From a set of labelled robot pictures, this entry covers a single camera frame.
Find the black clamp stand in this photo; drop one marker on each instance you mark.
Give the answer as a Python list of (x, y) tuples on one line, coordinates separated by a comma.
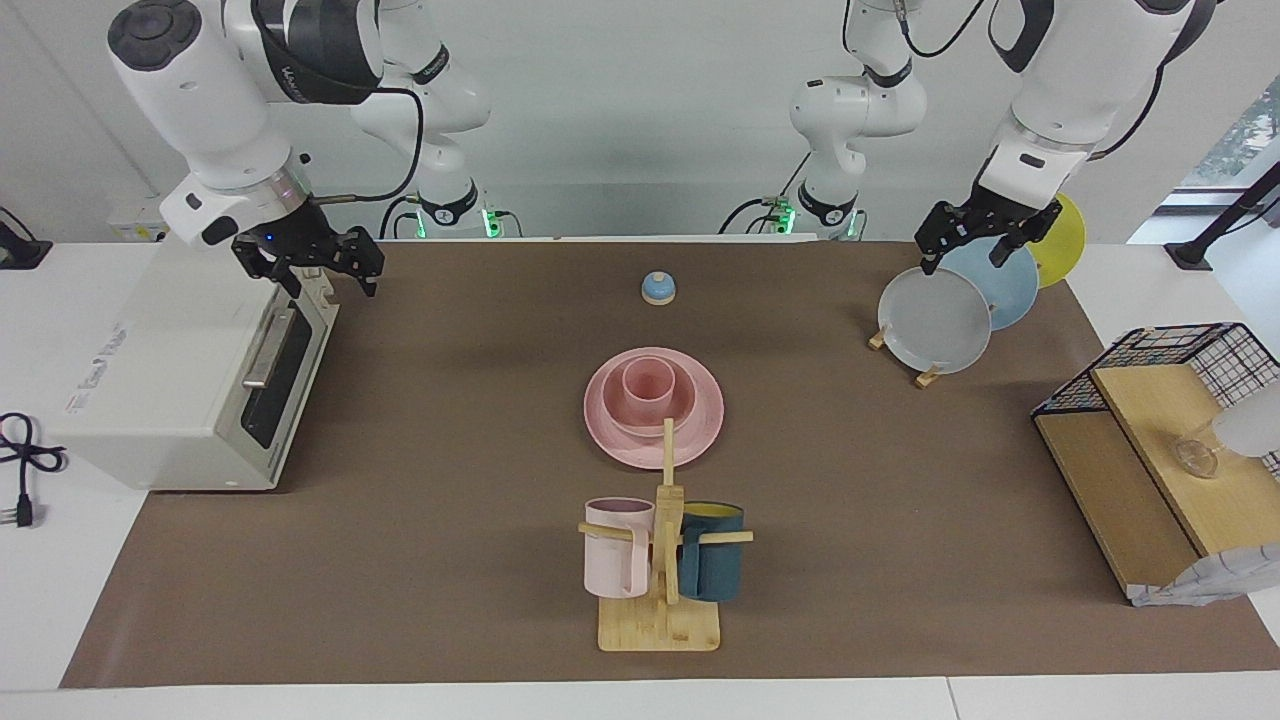
[(1225, 215)]

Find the white toaster oven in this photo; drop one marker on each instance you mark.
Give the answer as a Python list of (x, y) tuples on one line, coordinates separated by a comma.
[(160, 360)]

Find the wooden plate rack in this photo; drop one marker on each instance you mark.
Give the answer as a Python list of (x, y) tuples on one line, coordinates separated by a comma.
[(927, 378)]

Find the clear glass cup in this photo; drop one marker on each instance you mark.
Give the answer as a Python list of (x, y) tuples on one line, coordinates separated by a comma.
[(1197, 455)]

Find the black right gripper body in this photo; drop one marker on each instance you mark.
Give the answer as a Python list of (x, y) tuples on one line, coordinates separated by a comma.
[(305, 240)]

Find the pink plate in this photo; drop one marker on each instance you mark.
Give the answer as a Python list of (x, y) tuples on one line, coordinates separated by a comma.
[(600, 425)]

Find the light blue plate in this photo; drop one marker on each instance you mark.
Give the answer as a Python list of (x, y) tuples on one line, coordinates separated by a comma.
[(1010, 290)]

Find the white power box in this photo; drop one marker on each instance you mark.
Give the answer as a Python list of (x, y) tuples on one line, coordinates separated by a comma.
[(135, 228)]

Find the brown table mat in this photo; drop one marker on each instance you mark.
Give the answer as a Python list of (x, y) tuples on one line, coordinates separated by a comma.
[(400, 560)]

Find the small blue call bell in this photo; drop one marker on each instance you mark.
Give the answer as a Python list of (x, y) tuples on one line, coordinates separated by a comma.
[(659, 290)]

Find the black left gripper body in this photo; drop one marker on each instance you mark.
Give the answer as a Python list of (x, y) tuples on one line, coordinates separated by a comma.
[(1000, 215)]

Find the yellow plate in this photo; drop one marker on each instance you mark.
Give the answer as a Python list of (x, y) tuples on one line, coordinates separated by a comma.
[(1065, 250)]

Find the light pink mug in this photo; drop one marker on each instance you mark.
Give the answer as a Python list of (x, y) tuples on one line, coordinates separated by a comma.
[(610, 565)]

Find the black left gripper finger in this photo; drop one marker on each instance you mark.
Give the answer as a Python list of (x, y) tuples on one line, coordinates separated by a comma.
[(1040, 228), (938, 230)]

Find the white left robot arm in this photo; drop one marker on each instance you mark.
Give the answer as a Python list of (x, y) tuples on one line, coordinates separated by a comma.
[(1080, 70)]

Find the translucent white container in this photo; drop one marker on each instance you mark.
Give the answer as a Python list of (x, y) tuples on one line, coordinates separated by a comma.
[(1250, 425)]

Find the wooden mug rack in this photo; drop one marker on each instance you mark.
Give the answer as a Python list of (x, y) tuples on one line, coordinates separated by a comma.
[(660, 625)]

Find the black desk mount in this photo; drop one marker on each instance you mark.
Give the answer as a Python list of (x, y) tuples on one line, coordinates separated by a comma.
[(22, 255)]

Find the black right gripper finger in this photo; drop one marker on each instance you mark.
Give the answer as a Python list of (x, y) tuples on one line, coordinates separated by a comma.
[(365, 255), (262, 258)]

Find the window with tree view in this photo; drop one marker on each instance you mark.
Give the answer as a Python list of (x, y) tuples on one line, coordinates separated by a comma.
[(1250, 130)]

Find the white crumpled paper bag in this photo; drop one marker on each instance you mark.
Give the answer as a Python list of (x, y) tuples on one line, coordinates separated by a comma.
[(1215, 580)]

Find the pink bowl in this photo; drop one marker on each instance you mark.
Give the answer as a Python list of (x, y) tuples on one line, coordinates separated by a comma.
[(685, 400)]

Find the dark teal mug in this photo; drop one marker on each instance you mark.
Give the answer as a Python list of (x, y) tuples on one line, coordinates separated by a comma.
[(715, 570)]

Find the grey plate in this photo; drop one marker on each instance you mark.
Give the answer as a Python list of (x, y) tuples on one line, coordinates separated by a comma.
[(930, 320)]

